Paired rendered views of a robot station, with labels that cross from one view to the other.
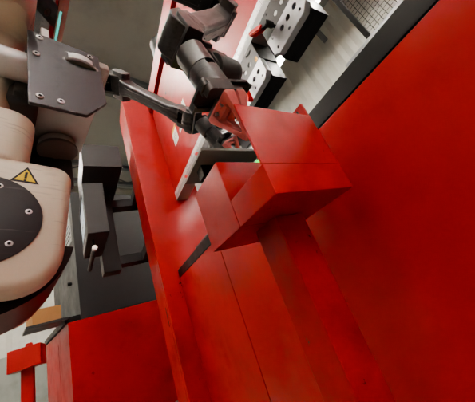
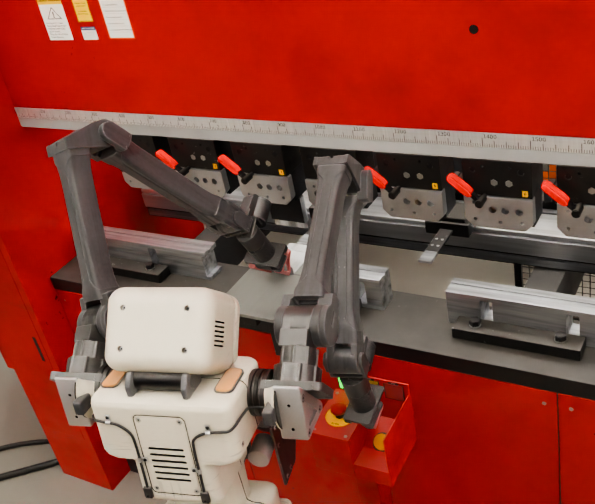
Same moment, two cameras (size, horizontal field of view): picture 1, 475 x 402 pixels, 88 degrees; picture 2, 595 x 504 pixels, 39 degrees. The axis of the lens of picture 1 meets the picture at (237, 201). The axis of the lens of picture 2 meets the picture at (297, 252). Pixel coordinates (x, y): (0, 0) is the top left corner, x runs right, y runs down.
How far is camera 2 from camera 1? 1.93 m
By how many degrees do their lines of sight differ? 57
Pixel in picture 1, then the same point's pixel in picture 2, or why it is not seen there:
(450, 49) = (493, 401)
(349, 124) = (428, 379)
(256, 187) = (380, 476)
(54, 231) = not seen: outside the picture
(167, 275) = (36, 293)
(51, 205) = not seen: outside the picture
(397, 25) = (482, 370)
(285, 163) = (396, 460)
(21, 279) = not seen: outside the picture
